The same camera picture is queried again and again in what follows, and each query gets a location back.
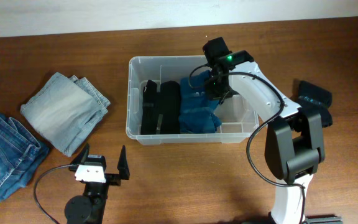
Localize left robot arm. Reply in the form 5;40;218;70
64;144;130;224

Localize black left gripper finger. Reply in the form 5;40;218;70
71;143;90;165
117;145;130;180

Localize small black garment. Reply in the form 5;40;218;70
296;80;333;128

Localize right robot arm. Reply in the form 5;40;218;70
203;37;343;224

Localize light blue jeans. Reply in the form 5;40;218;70
20;73;111;157

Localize teal blue garment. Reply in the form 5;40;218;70
178;78;222;134

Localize large black garment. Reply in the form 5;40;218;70
140;80;181;135

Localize dark blue folded jeans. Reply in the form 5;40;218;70
0;113;49;202

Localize clear plastic storage bin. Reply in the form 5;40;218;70
126;55;259;145

